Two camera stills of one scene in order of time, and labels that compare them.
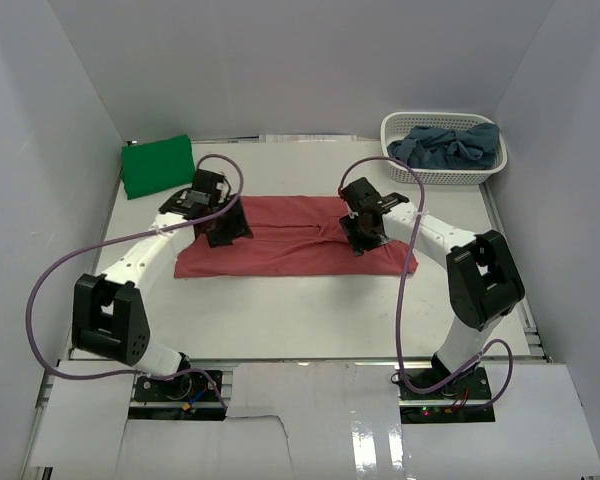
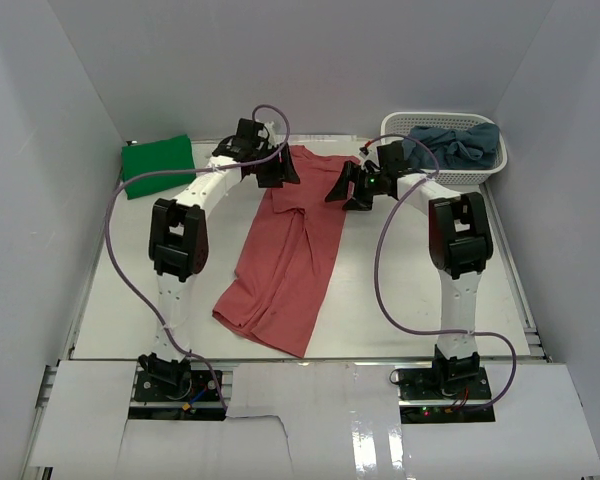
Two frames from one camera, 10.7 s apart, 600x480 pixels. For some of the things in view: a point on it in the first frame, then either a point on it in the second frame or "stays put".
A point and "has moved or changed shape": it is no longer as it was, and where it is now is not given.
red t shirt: [291, 235] has moved or changed shape
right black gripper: [359, 244] to [340, 191]
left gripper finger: [223, 229] to [288, 170]
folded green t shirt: [158, 166] stays put
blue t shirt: [457, 147] stays put
